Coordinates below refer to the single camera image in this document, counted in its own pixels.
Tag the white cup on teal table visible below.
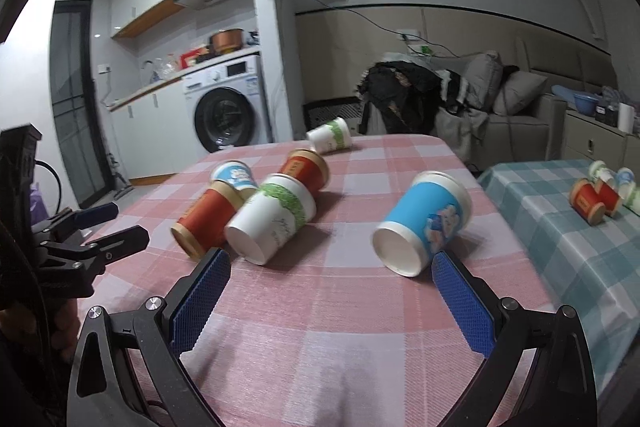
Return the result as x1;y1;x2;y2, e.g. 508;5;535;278
588;160;616;188

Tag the small blue paper cup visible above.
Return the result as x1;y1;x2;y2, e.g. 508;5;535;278
209;160;258;200

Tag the dark glass door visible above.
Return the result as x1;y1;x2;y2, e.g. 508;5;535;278
50;0;113;208

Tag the dark clothes pile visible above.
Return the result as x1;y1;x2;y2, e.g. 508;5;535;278
356;61;469;135

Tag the white washing machine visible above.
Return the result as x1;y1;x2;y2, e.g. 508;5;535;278
182;54;272;158

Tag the white kitchen base cabinet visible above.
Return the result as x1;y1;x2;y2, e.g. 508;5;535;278
112;81;198;179

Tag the far red paper cup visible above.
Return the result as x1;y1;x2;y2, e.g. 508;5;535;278
278;148;330;197

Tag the white cup green leaf band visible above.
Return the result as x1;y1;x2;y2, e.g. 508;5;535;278
224;173;317;265

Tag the red cup on teal table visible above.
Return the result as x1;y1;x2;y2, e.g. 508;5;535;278
568;178;605;225

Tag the large blue paper cup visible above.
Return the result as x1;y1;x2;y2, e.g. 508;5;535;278
372;171;473;277

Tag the black cable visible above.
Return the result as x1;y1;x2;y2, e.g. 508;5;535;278
34;159;63;216

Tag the white paper roll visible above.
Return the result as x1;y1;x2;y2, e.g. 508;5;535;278
617;103;636;134

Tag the grey sofa cushion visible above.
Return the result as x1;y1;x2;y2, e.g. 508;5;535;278
492;70;547;116

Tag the purple bag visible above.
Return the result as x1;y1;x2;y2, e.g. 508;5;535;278
29;183;49;225

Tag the blue cup on teal table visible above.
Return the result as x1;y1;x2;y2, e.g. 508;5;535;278
615;167;636;202

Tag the pink checked tablecloth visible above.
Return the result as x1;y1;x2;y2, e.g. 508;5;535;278
77;133;557;427

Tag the black slatted chair back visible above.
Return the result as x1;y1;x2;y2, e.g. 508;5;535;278
303;96;363;135

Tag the copper cooking pot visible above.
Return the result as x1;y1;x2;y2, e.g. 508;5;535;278
208;28;244;55

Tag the beige sofa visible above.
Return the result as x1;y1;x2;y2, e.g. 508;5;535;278
432;31;617;172

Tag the teal checked tablecloth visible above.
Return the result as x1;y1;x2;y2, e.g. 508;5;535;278
478;159;639;391

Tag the red paper cup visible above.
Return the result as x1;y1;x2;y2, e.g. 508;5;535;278
278;148;330;197
171;180;244;259

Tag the far white green cup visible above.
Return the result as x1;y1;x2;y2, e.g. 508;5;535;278
306;117;352;155

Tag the beige side cabinet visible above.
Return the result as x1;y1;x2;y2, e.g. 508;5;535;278
561;110;640;178

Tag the near red paper cup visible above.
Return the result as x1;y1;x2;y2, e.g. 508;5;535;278
171;180;244;259

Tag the blue plastic bowl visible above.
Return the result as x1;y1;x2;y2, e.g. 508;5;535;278
574;92;600;117

